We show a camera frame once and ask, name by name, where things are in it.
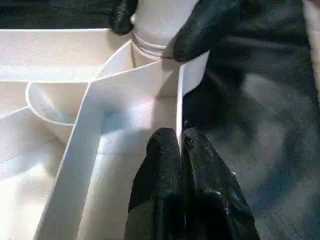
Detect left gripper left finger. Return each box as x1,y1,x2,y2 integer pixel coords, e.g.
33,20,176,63
124,127,187,240

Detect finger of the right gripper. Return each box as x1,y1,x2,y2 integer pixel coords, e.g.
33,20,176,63
163,0,251,63
109,0,139,35

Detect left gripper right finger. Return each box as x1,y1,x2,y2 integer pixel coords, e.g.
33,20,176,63
182,120,261,240

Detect white plastic table leg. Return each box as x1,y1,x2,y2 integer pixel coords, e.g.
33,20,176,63
131,0,198,57

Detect white plastic table top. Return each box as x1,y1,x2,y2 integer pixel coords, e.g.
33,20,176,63
0,28,211,240

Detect black plastic mat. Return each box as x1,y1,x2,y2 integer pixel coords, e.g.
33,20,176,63
0,0,320,240

